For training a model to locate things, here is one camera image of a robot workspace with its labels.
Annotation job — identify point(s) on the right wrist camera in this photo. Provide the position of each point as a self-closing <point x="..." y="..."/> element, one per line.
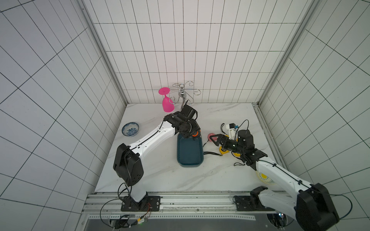
<point x="232" y="130"/>

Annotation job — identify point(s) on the pink tape measure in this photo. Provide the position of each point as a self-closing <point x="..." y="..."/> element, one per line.
<point x="210" y="138"/>

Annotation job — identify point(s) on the teal plastic storage box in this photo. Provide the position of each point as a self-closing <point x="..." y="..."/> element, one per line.
<point x="189" y="151"/>

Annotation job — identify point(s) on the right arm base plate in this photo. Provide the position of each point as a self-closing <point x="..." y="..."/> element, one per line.
<point x="249" y="203"/>

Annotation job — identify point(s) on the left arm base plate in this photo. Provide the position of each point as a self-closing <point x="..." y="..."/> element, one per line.
<point x="148" y="203"/>

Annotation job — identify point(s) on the chrome glass holder stand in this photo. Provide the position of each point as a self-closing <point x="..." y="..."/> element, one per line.
<point x="186" y="93"/>

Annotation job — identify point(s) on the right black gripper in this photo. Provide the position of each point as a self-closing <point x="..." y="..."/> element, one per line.
<point x="224" y="141"/>

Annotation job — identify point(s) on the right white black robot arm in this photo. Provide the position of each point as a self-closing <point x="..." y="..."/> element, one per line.
<point x="309" y="204"/>

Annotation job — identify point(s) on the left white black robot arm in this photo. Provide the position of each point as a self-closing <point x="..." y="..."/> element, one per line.
<point x="128" y="160"/>

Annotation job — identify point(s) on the pink plastic wine glass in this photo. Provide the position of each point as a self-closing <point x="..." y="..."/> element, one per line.
<point x="167" y="103"/>

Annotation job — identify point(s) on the aluminium mounting rail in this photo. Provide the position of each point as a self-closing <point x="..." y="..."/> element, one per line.
<point x="173" y="205"/>

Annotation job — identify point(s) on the blue white ceramic bowl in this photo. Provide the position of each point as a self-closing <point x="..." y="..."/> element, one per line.
<point x="130" y="129"/>

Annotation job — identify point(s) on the yellow patterned plate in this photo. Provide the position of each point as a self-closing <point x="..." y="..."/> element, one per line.
<point x="264" y="179"/>

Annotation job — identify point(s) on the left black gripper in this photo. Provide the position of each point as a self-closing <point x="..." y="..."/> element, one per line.
<point x="196" y="128"/>

